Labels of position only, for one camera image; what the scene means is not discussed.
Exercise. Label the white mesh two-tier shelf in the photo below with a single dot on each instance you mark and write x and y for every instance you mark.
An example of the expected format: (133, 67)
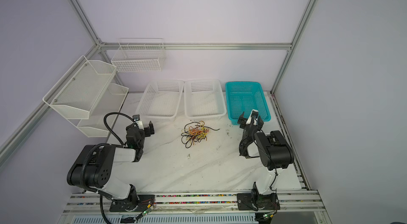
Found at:
(85, 94)

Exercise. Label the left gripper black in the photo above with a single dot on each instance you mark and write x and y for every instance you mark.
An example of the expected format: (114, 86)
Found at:
(140, 129)

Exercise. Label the aluminium frame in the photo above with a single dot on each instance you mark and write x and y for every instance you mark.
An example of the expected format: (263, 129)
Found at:
(23, 132)

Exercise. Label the white plastic basket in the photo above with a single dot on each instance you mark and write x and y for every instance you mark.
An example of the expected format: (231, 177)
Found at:
(204, 100)
(161, 100)

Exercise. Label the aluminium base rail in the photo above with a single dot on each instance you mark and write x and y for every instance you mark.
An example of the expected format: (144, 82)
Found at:
(298, 207)

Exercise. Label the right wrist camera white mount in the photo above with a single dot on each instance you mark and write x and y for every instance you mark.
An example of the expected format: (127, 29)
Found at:
(254, 117)

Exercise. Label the middle white plastic basket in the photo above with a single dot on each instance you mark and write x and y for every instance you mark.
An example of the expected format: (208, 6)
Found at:
(204, 100)

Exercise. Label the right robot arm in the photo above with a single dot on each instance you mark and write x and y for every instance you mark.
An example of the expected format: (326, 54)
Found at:
(275, 154)

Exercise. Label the white wire wall basket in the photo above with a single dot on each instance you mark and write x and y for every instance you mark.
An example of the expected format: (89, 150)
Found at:
(139, 55)

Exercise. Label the left white plastic basket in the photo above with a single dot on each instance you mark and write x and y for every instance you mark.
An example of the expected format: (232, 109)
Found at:
(161, 100)

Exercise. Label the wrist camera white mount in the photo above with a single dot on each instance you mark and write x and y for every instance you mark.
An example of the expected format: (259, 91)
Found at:
(254, 117)
(139, 125)

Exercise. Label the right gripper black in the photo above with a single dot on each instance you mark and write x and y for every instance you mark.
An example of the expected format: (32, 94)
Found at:
(248, 125)

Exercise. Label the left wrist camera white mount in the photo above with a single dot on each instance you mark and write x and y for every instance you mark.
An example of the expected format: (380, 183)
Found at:
(139, 125)

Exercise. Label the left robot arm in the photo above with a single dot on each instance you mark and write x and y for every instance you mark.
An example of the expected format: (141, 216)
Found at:
(93, 168)

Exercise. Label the teal plastic basket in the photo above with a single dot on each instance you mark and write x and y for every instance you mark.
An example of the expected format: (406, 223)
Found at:
(243, 97)

